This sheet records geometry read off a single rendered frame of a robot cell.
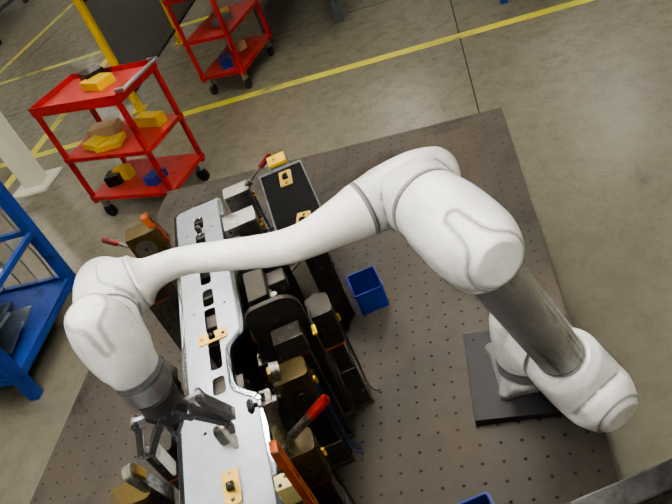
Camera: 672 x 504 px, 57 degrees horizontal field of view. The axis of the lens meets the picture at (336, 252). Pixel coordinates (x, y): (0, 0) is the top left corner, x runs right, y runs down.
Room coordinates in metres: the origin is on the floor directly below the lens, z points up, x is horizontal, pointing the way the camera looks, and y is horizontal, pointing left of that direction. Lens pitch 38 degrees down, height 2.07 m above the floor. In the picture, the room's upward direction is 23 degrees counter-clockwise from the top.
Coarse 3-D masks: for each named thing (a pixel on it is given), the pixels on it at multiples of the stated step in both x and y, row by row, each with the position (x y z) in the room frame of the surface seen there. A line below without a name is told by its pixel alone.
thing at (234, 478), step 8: (224, 472) 0.83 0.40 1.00; (232, 472) 0.82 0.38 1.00; (224, 480) 0.81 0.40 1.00; (232, 480) 0.79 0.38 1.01; (224, 488) 0.79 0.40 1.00; (232, 488) 0.78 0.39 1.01; (240, 488) 0.77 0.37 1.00; (224, 496) 0.77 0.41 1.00; (232, 496) 0.76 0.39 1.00; (240, 496) 0.76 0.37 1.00
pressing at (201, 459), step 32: (192, 224) 1.84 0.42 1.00; (192, 288) 1.49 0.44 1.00; (224, 288) 1.43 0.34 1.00; (192, 320) 1.35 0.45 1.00; (224, 320) 1.30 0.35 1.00; (192, 352) 1.23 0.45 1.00; (224, 352) 1.18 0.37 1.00; (192, 384) 1.12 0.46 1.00; (256, 416) 0.94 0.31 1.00; (192, 448) 0.92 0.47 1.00; (224, 448) 0.89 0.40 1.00; (256, 448) 0.86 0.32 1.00; (192, 480) 0.84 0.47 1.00; (256, 480) 0.78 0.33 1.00
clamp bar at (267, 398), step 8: (264, 392) 0.80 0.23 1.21; (248, 400) 0.79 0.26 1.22; (264, 400) 0.79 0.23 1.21; (272, 400) 0.78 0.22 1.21; (248, 408) 0.78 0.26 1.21; (264, 408) 0.77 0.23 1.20; (272, 408) 0.77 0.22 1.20; (272, 416) 0.77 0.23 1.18; (272, 424) 0.77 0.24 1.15; (280, 424) 0.77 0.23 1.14; (272, 432) 0.77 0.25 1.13; (280, 432) 0.77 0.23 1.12; (280, 440) 0.77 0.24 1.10
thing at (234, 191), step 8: (240, 184) 1.86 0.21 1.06; (224, 192) 1.85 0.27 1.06; (232, 192) 1.83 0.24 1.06; (240, 192) 1.81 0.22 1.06; (248, 192) 1.81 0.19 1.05; (232, 200) 1.81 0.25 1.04; (240, 200) 1.81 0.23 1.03; (248, 200) 1.81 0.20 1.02; (256, 200) 1.83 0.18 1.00; (232, 208) 1.81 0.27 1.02; (240, 208) 1.81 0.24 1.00; (256, 208) 1.81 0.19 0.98; (264, 216) 1.83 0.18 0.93; (264, 224) 1.84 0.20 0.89
